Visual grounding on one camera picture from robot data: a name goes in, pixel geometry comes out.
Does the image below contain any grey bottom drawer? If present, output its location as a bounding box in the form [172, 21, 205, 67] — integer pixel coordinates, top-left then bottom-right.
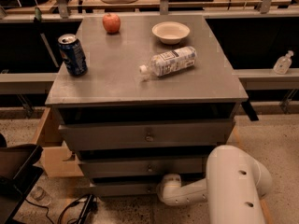
[91, 175, 162, 197]

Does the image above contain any grey drawer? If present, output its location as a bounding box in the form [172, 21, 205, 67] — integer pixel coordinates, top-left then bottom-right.
[78, 156, 207, 178]
[91, 175, 162, 197]
[59, 119, 235, 151]

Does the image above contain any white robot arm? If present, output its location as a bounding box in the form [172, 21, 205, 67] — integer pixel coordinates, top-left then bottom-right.
[157, 145, 272, 224]

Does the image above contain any grey three-drawer cabinet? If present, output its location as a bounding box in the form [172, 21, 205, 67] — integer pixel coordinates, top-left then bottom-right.
[45, 14, 249, 198]

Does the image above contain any grey top drawer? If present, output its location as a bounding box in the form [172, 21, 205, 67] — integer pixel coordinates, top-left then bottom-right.
[59, 119, 235, 151]

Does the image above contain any grey middle drawer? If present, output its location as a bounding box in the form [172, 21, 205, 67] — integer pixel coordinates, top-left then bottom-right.
[78, 156, 207, 178]

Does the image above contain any clear plastic water bottle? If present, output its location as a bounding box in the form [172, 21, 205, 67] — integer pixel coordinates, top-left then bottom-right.
[139, 46, 197, 77]

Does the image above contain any white paper bowl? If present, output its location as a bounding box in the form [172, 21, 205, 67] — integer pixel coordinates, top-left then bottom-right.
[152, 21, 190, 45]

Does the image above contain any blue soda can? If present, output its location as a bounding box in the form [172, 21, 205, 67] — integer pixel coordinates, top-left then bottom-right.
[58, 34, 88, 76]

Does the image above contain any red apple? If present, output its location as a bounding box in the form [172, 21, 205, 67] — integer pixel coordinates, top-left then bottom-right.
[102, 13, 121, 34]

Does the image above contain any clear plastic cup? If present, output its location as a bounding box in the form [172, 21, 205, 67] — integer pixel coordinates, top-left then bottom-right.
[30, 186, 52, 206]

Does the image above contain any black chair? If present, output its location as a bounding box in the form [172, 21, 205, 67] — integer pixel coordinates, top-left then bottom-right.
[0, 134, 43, 224]

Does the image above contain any black cable on floor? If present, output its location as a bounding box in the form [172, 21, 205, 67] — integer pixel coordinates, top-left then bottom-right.
[24, 193, 98, 224]

